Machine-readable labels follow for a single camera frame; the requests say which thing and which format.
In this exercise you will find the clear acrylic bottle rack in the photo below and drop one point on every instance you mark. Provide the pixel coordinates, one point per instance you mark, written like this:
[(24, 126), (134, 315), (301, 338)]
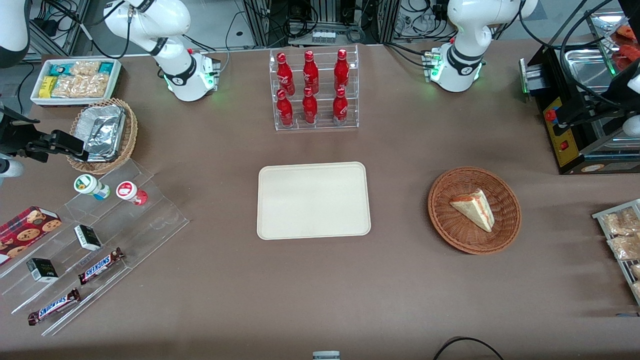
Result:
[(322, 125)]

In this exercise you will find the aluminium foil tray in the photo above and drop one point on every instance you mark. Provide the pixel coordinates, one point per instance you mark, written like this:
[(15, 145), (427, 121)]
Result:
[(102, 131)]

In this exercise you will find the black food warmer cabinet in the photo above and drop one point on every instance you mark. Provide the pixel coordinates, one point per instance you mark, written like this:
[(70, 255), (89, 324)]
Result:
[(565, 150)]

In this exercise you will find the clear acrylic stepped shelf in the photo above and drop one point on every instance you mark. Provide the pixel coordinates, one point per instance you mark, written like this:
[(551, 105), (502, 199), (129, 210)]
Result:
[(150, 220)]

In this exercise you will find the red lid yogurt cup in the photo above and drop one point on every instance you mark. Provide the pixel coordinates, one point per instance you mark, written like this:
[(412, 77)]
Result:
[(127, 191)]

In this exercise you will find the clear bag of pastry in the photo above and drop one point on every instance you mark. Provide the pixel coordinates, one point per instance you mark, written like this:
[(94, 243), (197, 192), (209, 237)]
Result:
[(625, 247), (636, 271), (620, 222), (637, 290)]

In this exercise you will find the red cola bottle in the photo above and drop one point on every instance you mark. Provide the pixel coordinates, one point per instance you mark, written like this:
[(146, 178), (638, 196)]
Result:
[(341, 70), (285, 110), (340, 107), (310, 107), (285, 72), (310, 72)]

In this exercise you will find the green lid yogurt cup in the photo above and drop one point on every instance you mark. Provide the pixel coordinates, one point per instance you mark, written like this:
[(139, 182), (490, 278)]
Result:
[(86, 184)]

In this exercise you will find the white plastic bin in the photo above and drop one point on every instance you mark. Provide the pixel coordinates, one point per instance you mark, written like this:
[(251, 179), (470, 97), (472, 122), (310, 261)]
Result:
[(116, 82)]

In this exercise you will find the yellow snack packet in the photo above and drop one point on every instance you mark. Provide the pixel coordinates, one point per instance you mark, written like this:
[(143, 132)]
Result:
[(47, 87)]

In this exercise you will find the grey metal bracket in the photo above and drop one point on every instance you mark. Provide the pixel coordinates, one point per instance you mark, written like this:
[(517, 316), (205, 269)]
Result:
[(326, 355)]

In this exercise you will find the blue tape strip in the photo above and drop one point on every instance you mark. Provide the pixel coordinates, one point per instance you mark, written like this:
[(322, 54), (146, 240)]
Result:
[(629, 315)]

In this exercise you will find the white power strip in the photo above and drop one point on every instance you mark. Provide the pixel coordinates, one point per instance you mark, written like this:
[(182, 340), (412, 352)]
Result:
[(323, 37)]

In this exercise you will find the round brown wicker basket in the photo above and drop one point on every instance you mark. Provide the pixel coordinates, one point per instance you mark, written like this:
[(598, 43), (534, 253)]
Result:
[(450, 225)]

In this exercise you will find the beige serving tray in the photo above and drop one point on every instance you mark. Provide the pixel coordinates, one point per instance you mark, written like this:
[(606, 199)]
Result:
[(314, 201)]

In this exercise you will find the red cookie box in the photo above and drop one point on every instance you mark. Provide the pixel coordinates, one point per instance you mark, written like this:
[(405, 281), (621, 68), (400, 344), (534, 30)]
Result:
[(27, 227)]

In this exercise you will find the Snickers bar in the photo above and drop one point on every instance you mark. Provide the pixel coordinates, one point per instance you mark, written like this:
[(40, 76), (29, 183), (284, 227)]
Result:
[(100, 266), (53, 307)]

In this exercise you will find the oval wicker basket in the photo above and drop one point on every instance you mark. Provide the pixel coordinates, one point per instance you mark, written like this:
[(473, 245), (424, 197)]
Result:
[(131, 130)]

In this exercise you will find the clear bag of crackers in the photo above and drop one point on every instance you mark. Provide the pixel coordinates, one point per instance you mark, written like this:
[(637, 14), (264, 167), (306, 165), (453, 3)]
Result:
[(82, 86), (85, 68)]

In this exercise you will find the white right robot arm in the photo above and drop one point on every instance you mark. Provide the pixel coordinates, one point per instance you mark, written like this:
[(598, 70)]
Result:
[(170, 30)]

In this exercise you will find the wrapped triangle sandwich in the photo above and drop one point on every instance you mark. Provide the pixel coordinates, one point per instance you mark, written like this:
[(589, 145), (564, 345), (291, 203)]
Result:
[(475, 209)]

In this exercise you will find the aluminium frame rack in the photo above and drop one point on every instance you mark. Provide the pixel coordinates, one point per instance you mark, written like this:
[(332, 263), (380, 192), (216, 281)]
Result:
[(260, 22)]

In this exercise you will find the red food packet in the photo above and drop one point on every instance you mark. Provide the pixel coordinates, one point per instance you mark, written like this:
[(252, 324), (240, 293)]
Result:
[(626, 33), (630, 56)]

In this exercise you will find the small black box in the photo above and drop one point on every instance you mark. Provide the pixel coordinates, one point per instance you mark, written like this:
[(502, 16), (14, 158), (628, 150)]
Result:
[(42, 270), (88, 238)]

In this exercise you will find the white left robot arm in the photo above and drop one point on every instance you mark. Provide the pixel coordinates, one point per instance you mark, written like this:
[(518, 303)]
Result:
[(462, 30)]

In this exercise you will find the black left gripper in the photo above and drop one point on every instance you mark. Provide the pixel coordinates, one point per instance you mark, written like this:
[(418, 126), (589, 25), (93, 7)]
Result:
[(594, 108)]

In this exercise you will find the teal snack packet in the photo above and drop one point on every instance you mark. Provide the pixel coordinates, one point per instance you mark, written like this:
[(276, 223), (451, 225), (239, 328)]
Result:
[(61, 69), (106, 68)]

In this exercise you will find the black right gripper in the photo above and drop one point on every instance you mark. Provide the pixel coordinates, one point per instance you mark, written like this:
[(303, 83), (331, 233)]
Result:
[(14, 136)]

